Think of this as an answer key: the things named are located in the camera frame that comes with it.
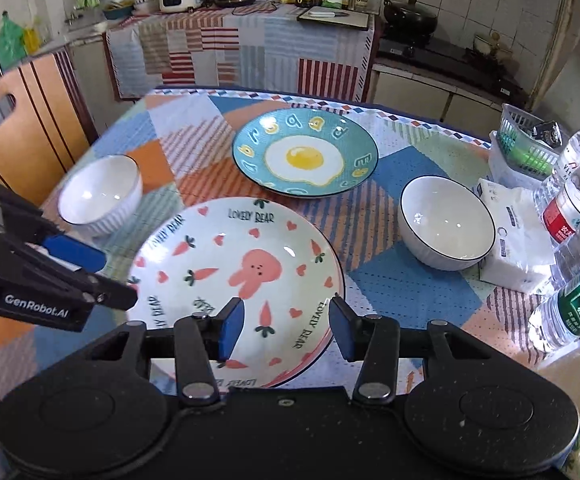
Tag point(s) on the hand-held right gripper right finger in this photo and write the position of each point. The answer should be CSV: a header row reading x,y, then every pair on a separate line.
x,y
342,331

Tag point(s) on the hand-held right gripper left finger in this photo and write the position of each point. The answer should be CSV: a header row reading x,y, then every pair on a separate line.
x,y
232,329

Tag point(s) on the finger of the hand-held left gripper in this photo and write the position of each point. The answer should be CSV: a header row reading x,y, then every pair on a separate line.
x,y
72,255
112,296

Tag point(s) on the white ribbed bowl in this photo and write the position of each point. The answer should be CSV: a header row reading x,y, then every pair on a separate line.
x,y
101,191
445,225

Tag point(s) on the bunny and carrot print plate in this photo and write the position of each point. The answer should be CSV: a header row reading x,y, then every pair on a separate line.
x,y
255,260

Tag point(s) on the teal fried egg print plate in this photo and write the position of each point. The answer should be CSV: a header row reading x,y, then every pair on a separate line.
x,y
305,160

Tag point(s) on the patchwork pattern tablecloth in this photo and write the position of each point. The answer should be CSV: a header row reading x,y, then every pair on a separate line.
x,y
400,300

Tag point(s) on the wooden chair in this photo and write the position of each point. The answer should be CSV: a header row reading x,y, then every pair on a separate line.
x,y
30,130

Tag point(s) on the white tissue pack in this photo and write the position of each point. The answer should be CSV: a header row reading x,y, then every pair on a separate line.
x,y
517,240

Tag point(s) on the green plastic bag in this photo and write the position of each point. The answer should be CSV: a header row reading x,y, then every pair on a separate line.
x,y
9,42

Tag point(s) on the blue dish bowl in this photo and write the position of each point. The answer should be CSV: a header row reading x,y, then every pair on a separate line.
x,y
118,11

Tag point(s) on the red label water bottle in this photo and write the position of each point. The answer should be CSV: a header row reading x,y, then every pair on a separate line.
x,y
562,215

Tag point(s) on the cream cabinet under stove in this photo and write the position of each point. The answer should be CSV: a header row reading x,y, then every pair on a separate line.
x,y
420,92

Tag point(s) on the grey plastic basket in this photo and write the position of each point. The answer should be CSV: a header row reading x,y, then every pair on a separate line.
x,y
517,130

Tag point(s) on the striped patchwork counter cloth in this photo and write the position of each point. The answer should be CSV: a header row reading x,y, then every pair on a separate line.
x,y
250,50

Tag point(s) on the black gas stove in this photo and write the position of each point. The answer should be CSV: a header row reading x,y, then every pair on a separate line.
x,y
450,60

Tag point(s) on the white label water bottle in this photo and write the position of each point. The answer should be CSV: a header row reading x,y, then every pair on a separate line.
x,y
577,152

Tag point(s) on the black cutting board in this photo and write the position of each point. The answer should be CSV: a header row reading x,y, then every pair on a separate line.
x,y
357,21

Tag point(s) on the kitchen cleaver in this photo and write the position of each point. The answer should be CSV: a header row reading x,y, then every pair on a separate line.
x,y
331,12

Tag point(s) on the small metal pot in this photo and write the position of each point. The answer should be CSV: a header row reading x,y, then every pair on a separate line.
x,y
489,46

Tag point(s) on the black wok with lid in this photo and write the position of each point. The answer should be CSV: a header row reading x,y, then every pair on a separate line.
x,y
410,17

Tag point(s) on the wall pipe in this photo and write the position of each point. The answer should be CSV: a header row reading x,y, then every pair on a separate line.
x,y
552,35

